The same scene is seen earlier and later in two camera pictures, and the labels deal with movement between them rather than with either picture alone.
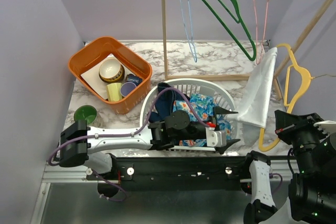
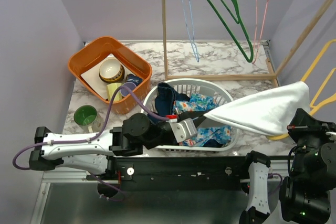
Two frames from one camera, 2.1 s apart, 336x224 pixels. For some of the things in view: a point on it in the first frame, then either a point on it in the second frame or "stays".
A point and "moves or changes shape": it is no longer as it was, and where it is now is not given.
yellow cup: x=114 y=92 stays
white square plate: x=92 y=77 stays
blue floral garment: x=202 y=106 stays
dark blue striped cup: x=134 y=78 stays
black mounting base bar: x=218 y=173 stays
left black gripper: x=218 y=110 to x=197 y=116
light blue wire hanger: x=195 y=58 stays
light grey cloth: x=253 y=112 to x=269 y=110
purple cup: x=127 y=87 stays
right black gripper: x=286 y=121 stays
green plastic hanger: x=222 y=24 moves or changes shape
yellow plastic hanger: x=264 y=148 to x=311 y=104
